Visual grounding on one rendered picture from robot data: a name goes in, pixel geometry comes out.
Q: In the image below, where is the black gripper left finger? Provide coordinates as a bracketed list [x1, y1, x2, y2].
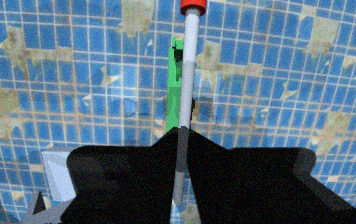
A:
[66, 127, 178, 224]

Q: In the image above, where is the grey metal pin with red head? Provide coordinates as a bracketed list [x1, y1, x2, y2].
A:
[173, 0, 207, 206]

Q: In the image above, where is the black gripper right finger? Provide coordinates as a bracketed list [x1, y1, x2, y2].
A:
[186, 129, 317, 224]

